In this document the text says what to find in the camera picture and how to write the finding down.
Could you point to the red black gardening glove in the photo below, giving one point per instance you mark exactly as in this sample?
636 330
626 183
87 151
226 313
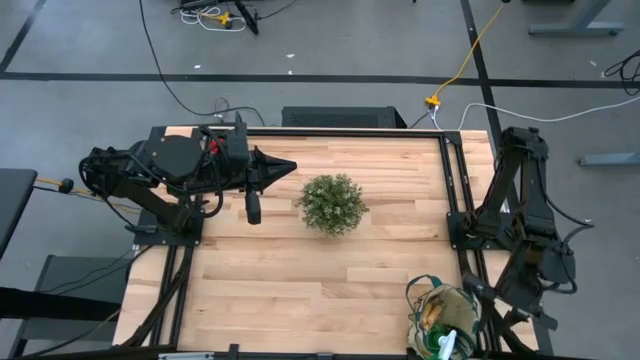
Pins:
215 146

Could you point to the black computer case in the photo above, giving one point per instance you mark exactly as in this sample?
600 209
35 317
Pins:
340 117

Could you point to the black stand leg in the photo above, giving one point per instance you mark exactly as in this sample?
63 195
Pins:
247 17

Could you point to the grey desk foot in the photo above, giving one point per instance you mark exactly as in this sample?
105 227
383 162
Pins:
610 160

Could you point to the beige green gardening bag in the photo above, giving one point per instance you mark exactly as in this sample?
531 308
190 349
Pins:
460 310

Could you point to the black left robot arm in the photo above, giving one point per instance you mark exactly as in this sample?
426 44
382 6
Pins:
170 160

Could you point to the silver aluminium bracket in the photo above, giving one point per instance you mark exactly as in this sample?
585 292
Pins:
185 356

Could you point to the black aluminium table frame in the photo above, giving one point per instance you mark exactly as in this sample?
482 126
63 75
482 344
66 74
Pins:
350 133

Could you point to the grey desk leg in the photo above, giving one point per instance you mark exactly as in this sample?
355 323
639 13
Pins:
575 27

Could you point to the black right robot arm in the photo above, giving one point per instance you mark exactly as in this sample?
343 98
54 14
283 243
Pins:
520 165

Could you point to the green spray bottle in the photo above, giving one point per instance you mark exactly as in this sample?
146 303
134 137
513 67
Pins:
440 342

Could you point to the dark grey side stand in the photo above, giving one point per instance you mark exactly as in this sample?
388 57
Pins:
75 280

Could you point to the green plant in black pot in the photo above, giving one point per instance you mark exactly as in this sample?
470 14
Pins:
332 205

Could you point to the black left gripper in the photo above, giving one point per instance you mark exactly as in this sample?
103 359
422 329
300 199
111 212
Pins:
242 165

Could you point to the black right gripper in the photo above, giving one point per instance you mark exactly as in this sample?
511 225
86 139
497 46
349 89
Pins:
522 292

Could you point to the black side panel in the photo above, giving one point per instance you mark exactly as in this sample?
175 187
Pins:
157 132

